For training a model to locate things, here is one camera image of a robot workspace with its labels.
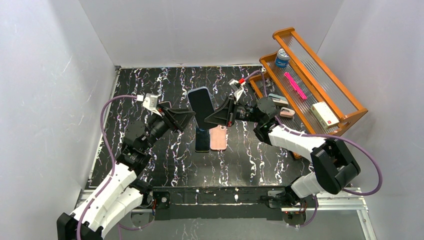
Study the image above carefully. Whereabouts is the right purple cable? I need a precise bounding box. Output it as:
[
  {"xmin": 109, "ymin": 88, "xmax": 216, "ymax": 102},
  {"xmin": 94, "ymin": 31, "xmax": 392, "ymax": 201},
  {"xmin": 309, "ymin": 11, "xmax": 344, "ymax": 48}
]
[{"xmin": 240, "ymin": 69, "xmax": 383, "ymax": 229}]

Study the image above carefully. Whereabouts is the green phone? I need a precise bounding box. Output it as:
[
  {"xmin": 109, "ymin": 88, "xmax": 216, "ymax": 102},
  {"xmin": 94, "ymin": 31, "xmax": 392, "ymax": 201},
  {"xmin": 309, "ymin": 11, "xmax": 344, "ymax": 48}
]
[{"xmin": 195, "ymin": 127, "xmax": 210, "ymax": 153}]

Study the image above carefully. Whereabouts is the blue round jar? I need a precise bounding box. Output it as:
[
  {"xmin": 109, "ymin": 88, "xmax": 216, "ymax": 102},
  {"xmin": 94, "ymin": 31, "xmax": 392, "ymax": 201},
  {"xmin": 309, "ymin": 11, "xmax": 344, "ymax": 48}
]
[{"xmin": 275, "ymin": 48, "xmax": 291, "ymax": 68}]

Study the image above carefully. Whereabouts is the white cardboard box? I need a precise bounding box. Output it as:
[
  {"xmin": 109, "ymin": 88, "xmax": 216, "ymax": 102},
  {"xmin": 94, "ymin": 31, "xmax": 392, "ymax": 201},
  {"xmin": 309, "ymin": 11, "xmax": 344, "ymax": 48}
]
[{"xmin": 310, "ymin": 101, "xmax": 339, "ymax": 130}]

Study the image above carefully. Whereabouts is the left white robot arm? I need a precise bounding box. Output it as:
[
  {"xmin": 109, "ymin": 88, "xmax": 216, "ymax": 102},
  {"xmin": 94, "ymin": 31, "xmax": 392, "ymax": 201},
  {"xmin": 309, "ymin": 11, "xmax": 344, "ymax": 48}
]
[{"xmin": 56, "ymin": 104, "xmax": 195, "ymax": 240}]

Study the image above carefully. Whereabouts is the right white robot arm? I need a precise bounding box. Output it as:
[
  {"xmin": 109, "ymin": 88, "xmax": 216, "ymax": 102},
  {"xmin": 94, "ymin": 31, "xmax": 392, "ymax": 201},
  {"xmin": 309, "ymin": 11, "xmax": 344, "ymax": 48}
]
[{"xmin": 204, "ymin": 96, "xmax": 361, "ymax": 205}]

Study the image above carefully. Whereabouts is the orange wooden shelf rack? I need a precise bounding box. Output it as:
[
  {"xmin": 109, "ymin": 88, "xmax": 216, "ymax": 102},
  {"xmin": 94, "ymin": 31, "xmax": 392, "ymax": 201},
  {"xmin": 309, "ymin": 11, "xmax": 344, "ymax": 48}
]
[{"xmin": 248, "ymin": 27, "xmax": 368, "ymax": 136}]

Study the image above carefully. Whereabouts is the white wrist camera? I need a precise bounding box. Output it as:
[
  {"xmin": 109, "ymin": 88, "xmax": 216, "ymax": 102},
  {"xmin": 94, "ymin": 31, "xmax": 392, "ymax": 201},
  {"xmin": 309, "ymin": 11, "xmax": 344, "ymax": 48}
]
[
  {"xmin": 228, "ymin": 78, "xmax": 246, "ymax": 102},
  {"xmin": 136, "ymin": 93, "xmax": 159, "ymax": 112}
]

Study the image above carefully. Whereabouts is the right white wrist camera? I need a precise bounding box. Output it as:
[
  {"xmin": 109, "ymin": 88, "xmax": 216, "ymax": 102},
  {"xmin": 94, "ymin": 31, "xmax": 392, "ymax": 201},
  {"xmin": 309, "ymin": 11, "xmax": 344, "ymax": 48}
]
[{"xmin": 228, "ymin": 78, "xmax": 246, "ymax": 102}]

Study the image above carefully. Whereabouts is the teal grey stapler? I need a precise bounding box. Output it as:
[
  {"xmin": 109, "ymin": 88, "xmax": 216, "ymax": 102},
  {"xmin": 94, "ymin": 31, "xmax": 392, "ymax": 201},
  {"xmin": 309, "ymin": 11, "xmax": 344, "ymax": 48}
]
[{"xmin": 268, "ymin": 93, "xmax": 289, "ymax": 107}]

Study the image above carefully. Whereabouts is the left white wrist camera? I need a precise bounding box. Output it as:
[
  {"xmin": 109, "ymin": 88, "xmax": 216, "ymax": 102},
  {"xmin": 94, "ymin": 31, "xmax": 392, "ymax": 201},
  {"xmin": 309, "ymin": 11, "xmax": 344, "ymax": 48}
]
[{"xmin": 136, "ymin": 93, "xmax": 159, "ymax": 112}]

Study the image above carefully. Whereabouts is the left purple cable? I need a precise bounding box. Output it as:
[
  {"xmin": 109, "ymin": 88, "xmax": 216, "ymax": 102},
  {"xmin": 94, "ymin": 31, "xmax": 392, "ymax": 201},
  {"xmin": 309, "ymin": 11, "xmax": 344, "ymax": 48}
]
[{"xmin": 76, "ymin": 94, "xmax": 145, "ymax": 240}]

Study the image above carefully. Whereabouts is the purple cable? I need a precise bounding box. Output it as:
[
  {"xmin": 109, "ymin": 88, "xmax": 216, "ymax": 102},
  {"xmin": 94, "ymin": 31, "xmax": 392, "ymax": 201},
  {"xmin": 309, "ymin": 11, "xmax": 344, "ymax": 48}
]
[
  {"xmin": 76, "ymin": 94, "xmax": 145, "ymax": 240},
  {"xmin": 240, "ymin": 69, "xmax": 383, "ymax": 229}
]

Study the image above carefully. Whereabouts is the pink flat tool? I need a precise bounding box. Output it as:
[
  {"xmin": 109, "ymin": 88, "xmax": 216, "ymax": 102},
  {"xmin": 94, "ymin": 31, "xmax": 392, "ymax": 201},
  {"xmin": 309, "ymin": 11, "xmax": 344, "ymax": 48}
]
[{"xmin": 283, "ymin": 72, "xmax": 308, "ymax": 100}]

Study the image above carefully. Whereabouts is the pink phone case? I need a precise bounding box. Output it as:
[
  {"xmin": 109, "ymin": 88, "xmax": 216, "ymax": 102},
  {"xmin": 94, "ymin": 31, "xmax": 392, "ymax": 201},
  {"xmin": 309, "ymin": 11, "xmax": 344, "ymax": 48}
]
[{"xmin": 209, "ymin": 125, "xmax": 227, "ymax": 151}]

